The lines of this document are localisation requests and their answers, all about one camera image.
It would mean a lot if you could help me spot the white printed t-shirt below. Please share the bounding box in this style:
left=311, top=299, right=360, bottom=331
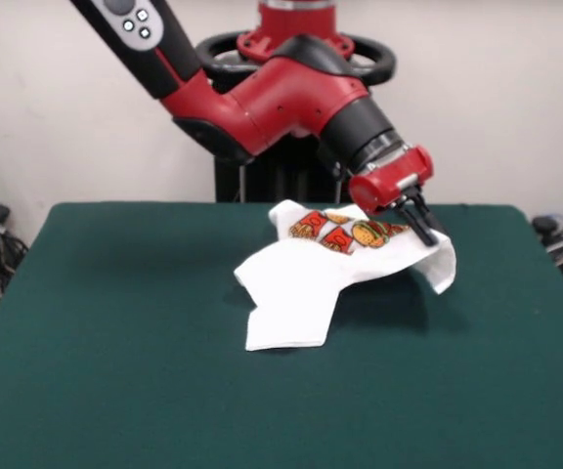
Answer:
left=233, top=198, right=458, bottom=352

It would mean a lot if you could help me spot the dark green table cloth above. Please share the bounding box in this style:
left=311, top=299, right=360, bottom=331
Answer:
left=0, top=202, right=563, bottom=469

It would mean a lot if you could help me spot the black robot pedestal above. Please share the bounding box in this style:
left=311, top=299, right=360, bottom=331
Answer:
left=194, top=31, right=398, bottom=204

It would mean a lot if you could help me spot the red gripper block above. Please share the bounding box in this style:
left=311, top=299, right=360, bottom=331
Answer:
left=348, top=145, right=447, bottom=245

